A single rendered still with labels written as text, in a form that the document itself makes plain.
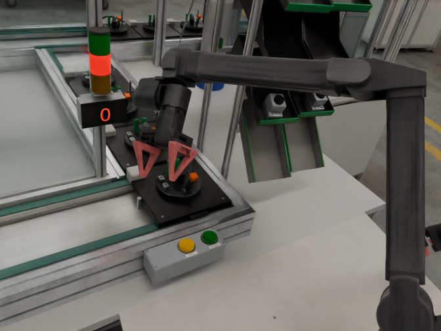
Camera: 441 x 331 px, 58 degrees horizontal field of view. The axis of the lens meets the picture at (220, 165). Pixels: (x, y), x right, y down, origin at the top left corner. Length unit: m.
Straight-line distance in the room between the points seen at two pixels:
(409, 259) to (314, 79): 0.33
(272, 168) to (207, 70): 0.55
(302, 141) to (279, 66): 0.65
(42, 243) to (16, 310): 0.19
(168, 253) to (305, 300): 0.40
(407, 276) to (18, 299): 0.79
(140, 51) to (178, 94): 1.46
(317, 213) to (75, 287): 0.81
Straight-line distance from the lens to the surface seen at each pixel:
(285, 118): 1.20
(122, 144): 1.38
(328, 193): 1.53
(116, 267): 1.05
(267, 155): 1.28
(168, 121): 0.83
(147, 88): 0.90
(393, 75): 0.70
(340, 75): 0.69
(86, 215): 1.19
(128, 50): 2.27
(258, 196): 1.40
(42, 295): 1.03
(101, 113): 1.07
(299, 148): 1.37
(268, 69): 0.77
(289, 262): 1.22
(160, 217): 1.11
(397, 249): 0.68
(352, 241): 1.38
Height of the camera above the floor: 1.74
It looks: 36 degrees down
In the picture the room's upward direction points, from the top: 10 degrees clockwise
